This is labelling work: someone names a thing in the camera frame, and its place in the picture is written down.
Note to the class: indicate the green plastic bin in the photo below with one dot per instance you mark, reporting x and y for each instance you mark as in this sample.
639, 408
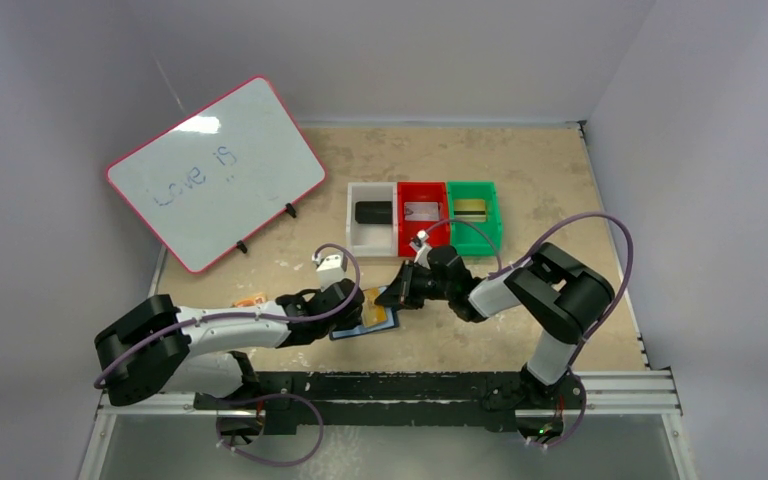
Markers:
467, 240

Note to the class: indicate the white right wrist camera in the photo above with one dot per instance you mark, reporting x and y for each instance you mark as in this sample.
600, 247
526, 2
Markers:
419, 243

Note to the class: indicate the pink framed whiteboard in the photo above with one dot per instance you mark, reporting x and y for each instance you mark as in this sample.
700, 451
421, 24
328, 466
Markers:
207, 184

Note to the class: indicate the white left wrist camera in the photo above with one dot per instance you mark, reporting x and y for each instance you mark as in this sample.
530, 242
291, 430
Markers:
330, 269

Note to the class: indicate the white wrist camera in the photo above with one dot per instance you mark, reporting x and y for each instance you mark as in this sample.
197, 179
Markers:
419, 243
330, 269

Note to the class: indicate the white plastic bin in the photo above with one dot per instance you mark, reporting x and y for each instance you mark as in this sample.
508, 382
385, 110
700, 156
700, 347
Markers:
371, 240

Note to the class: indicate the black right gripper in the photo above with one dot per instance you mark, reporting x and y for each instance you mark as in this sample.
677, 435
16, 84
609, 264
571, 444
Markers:
408, 283

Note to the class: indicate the blue leather card holder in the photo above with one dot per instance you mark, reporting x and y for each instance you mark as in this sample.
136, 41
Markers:
360, 331

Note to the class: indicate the orange circuit board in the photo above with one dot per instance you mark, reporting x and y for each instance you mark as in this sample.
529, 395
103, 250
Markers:
251, 300

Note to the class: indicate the gold card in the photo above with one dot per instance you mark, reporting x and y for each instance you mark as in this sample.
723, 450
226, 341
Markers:
470, 209
374, 317

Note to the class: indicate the red plastic bin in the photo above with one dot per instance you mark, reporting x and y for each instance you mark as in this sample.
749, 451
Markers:
417, 192

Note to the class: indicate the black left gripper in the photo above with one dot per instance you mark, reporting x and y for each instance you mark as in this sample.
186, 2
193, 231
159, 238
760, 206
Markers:
351, 321

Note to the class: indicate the black card in bin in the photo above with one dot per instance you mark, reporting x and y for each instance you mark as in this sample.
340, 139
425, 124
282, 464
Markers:
373, 212

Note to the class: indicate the aluminium frame rail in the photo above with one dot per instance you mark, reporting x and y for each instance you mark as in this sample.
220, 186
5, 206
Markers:
628, 428

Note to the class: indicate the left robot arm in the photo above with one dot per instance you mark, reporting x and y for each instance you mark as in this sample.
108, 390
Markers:
159, 346

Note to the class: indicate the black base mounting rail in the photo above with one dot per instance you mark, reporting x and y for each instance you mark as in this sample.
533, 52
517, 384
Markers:
496, 401

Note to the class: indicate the silver credit card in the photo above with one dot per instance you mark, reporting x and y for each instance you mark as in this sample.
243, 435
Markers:
422, 211

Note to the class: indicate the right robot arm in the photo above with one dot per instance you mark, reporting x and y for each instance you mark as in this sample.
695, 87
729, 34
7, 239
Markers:
562, 294

